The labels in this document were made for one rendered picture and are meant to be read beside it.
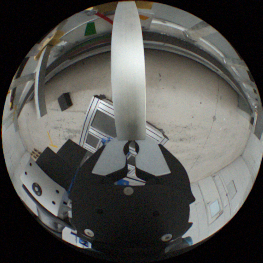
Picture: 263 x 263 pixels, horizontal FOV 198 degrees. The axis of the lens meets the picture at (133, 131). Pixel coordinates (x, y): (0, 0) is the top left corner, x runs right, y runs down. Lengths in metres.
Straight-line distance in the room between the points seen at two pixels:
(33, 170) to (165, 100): 1.09
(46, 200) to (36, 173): 0.07
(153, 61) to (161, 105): 0.51
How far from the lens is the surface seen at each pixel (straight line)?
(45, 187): 0.24
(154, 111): 1.00
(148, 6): 0.25
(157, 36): 0.35
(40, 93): 0.28
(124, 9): 0.17
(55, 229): 0.42
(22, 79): 0.60
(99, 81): 1.02
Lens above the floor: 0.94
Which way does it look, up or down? 62 degrees down
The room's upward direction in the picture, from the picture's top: 178 degrees counter-clockwise
